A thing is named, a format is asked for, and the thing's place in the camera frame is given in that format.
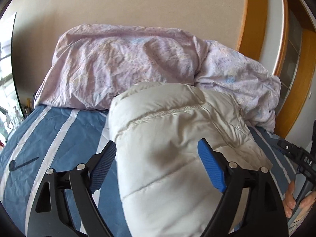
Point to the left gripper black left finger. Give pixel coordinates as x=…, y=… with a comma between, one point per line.
x=50, y=214

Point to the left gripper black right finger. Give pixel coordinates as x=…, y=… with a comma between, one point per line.
x=250, y=204

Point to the person's right hand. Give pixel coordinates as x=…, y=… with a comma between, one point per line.
x=289, y=202

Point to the glass panel door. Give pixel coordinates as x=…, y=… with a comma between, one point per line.
x=291, y=58

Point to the lilac crumpled duvet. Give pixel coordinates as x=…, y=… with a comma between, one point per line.
x=94, y=63

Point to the white puffer down jacket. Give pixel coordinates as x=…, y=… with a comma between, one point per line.
x=163, y=185

